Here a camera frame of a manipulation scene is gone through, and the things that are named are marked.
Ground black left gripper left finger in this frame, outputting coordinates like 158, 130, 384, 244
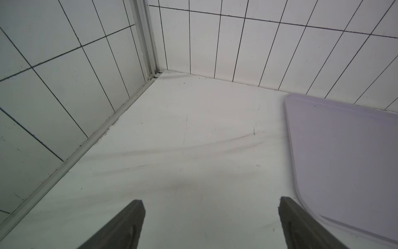
80, 200, 146, 249

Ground lavender plastic tray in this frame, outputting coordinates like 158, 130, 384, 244
285, 93, 398, 248

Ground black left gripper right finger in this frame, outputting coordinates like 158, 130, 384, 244
278, 197, 347, 249

